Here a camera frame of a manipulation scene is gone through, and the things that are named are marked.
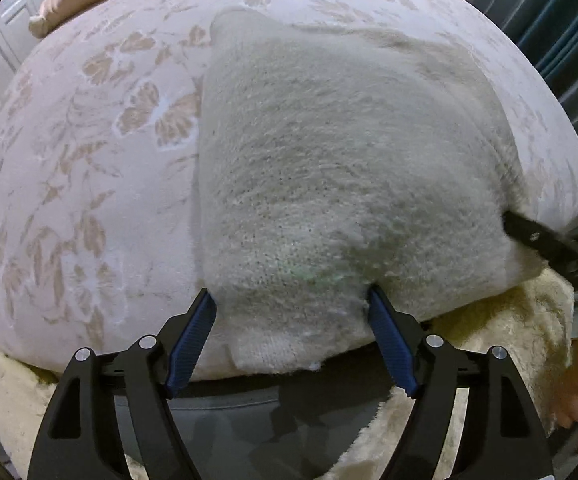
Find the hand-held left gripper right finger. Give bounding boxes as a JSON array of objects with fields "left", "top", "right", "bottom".
[{"left": 366, "top": 286, "right": 554, "bottom": 480}]

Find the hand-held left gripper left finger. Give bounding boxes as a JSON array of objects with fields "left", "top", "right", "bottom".
[{"left": 26, "top": 287, "right": 218, "bottom": 480}]

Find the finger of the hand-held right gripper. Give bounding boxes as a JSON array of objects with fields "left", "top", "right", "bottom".
[{"left": 503, "top": 210, "right": 578, "bottom": 306}]

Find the cream knitted sweater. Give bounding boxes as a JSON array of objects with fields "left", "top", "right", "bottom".
[{"left": 196, "top": 10, "right": 544, "bottom": 376}]

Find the cream fluffy rug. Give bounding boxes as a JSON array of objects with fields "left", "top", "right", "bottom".
[{"left": 0, "top": 267, "right": 577, "bottom": 480}]

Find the grey curtain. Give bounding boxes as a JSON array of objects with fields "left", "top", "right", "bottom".
[{"left": 469, "top": 0, "right": 578, "bottom": 171}]

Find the leaf patterned bed blanket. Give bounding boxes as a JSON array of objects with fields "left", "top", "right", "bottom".
[{"left": 0, "top": 0, "right": 578, "bottom": 381}]

